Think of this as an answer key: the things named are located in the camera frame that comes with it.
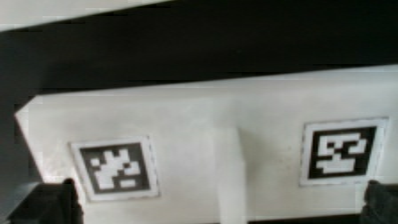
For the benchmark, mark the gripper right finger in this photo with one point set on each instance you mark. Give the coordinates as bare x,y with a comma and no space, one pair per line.
381,208

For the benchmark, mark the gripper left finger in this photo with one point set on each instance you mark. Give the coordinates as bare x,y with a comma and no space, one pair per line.
50,206

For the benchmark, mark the white flat tagged panel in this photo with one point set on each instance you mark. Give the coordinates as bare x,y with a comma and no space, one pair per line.
224,151

